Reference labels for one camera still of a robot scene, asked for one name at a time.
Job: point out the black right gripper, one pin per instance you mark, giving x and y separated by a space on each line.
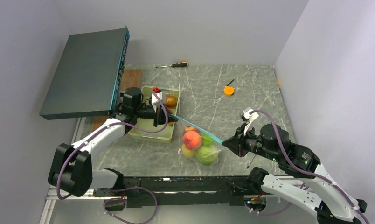
236 143

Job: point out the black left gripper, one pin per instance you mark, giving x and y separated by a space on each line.
159 117

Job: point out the red apple toy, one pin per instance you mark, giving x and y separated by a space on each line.
191 128

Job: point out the peach toy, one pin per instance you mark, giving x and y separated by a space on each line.
192 140

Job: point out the green leaf toy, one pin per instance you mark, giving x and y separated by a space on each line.
206 140

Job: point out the clear zip top bag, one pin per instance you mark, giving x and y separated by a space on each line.
181 124

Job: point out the yellow lemon toy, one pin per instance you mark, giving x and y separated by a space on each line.
186 152

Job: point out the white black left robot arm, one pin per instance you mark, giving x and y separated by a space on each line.
71 172

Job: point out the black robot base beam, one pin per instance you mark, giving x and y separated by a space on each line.
185 190

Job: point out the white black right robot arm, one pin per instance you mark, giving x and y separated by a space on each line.
328 201

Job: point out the green plastic food bin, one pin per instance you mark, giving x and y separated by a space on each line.
165 136

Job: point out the red orange mango toy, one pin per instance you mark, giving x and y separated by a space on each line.
170 123

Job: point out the yellow black screwdriver far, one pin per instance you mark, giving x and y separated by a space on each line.
174 65

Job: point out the brown wooden board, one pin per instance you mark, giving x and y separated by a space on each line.
130 78

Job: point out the dark grey flat panel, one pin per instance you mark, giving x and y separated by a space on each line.
87 79

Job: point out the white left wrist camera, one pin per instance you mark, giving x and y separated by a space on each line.
157 98

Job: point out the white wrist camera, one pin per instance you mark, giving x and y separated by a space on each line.
157 98
249 117

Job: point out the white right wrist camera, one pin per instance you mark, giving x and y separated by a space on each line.
249 117

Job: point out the aluminium frame rail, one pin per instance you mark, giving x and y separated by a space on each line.
254 205

